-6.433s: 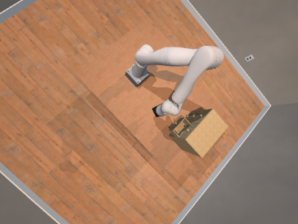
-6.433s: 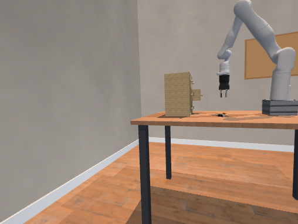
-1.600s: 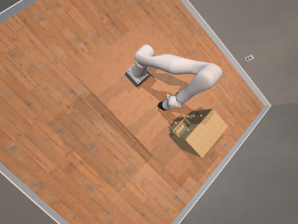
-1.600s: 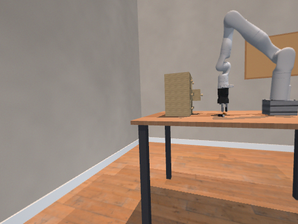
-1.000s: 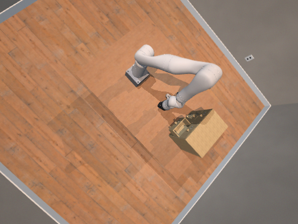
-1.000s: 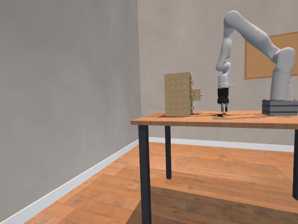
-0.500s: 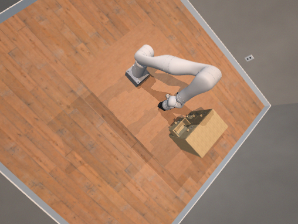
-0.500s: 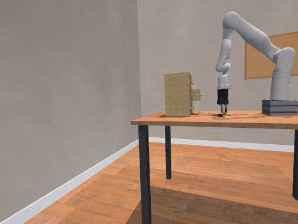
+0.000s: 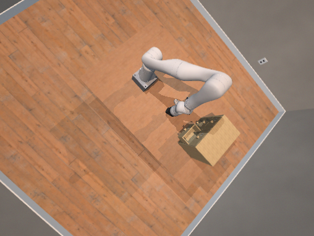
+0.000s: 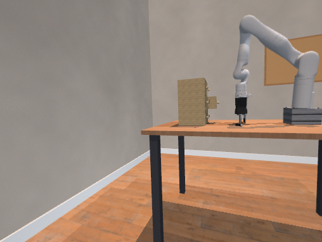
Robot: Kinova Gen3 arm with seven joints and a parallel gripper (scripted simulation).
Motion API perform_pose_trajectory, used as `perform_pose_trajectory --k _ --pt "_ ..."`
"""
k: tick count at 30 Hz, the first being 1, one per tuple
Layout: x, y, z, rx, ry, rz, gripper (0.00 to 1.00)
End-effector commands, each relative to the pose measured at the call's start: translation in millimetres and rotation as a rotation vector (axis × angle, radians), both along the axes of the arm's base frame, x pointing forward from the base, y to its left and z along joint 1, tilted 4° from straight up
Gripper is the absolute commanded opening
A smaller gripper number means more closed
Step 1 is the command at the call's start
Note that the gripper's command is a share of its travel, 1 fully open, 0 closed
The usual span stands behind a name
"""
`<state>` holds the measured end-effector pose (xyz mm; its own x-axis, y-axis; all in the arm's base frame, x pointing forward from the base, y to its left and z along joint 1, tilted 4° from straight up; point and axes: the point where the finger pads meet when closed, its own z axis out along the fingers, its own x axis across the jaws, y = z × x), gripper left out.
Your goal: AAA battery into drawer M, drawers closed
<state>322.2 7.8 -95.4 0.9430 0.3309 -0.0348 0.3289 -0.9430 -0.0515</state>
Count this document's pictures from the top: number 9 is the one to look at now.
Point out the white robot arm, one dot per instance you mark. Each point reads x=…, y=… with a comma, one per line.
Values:
x=216, y=82

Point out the small wooden chest of drawers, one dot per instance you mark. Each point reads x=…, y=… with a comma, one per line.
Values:
x=215, y=143

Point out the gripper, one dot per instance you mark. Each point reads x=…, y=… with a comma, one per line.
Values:
x=169, y=110

